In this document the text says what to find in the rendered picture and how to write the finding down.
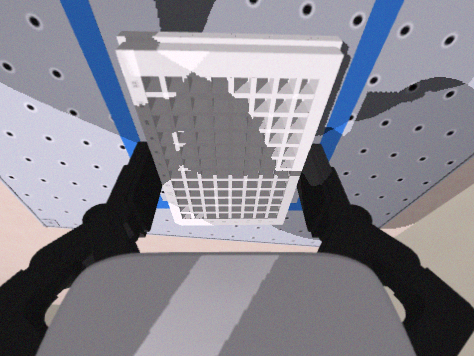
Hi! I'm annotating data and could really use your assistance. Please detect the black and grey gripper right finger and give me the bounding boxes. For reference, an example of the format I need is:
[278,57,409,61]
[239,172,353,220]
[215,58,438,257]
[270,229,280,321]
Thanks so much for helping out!
[297,144,474,356]

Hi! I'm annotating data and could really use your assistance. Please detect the white well plate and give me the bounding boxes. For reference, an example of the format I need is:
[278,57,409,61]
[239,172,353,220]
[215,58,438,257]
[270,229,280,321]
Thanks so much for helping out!
[115,31,344,225]

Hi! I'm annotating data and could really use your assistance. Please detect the grey perforated base plate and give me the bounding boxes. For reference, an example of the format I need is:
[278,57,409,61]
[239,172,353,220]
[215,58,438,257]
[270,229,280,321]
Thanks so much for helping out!
[0,0,474,247]

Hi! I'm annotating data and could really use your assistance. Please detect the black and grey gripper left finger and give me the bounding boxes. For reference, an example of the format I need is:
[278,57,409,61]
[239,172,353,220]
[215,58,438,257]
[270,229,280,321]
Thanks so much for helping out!
[0,141,162,356]

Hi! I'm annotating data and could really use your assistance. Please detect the blue taped rectangular outline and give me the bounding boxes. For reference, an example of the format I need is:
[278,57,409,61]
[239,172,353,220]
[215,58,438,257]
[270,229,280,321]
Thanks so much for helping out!
[60,0,404,161]

